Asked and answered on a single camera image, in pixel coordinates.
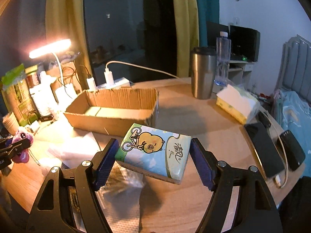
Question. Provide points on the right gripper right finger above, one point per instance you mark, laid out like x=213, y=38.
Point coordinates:
x=241, y=200

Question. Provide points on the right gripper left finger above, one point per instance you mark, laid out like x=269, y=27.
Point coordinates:
x=53, y=210

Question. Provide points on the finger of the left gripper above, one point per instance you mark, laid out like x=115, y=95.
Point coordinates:
x=19, y=146

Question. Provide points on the purple plush toy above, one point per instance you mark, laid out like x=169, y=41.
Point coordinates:
x=22, y=133

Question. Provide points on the blue cartoon tissue pack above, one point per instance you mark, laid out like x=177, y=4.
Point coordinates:
x=156, y=153

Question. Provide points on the cotton swab bag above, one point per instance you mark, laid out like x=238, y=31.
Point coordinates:
x=121, y=179

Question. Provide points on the paper cup stack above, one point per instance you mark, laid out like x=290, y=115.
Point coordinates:
x=10, y=123

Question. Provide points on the white folded cloth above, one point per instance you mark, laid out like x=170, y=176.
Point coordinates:
x=75, y=150

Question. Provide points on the green snack bag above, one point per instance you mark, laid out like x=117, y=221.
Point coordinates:
x=17, y=97

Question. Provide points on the white paper towel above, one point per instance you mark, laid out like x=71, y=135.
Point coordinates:
x=121, y=209

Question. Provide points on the white desk lamp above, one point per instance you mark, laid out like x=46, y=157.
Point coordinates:
x=52, y=50

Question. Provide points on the cardboard box tray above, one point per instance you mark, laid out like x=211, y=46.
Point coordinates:
x=112, y=112

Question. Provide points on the small white charger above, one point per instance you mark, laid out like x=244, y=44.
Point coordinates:
x=91, y=83

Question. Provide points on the yellow tissue pack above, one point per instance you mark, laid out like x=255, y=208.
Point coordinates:
x=238, y=103

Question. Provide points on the blue bed blanket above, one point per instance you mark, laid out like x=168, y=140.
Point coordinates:
x=293, y=113

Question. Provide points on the white power strip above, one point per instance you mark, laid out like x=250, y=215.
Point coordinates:
x=121, y=82

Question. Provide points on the white tv cabinet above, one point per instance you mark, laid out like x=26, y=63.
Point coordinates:
x=240, y=72

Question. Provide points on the grey bed headboard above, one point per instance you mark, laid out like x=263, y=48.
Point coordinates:
x=294, y=73

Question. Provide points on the stainless steel tumbler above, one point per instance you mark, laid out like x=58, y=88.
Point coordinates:
x=203, y=61

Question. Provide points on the clear water bottle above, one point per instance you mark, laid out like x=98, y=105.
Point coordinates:
x=223, y=49

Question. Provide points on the black monitor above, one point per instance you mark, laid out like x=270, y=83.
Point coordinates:
x=245, y=43

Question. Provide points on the yellow curtain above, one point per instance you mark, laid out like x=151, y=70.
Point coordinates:
x=187, y=33

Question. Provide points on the white charger with cable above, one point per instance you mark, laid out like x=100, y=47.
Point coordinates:
x=136, y=73

